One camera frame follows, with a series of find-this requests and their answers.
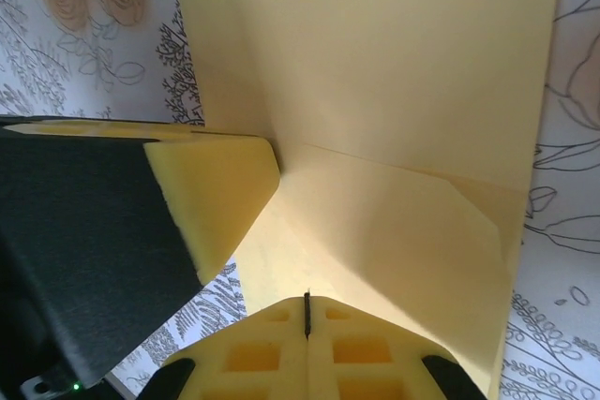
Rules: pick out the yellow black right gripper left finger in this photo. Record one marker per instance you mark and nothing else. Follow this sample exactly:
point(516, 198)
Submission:
point(248, 358)

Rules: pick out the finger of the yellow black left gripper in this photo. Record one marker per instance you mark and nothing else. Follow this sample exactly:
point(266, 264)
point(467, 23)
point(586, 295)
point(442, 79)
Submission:
point(94, 231)

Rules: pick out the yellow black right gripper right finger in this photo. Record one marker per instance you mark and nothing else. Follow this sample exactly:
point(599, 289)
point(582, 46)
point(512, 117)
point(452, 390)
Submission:
point(365, 353)

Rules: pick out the yellow cloth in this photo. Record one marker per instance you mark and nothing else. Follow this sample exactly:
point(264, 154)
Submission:
point(375, 91)

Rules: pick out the floral patterned table cover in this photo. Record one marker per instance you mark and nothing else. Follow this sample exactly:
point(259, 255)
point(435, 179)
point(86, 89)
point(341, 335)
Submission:
point(562, 325)

